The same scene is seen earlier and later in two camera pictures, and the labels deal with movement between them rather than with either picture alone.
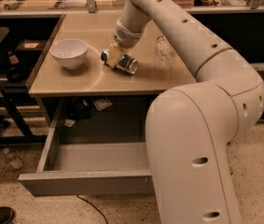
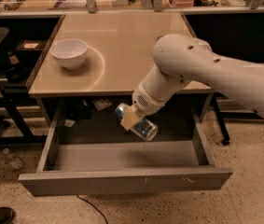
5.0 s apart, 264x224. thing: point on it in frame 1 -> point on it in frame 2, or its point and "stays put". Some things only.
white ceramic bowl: x=70 y=52 stays put
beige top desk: x=162 y=62 stays put
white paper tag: x=102 y=103 stays put
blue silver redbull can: x=124 y=62 -> x=145 y=128
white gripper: x=128 y=36 -> x=145 y=103
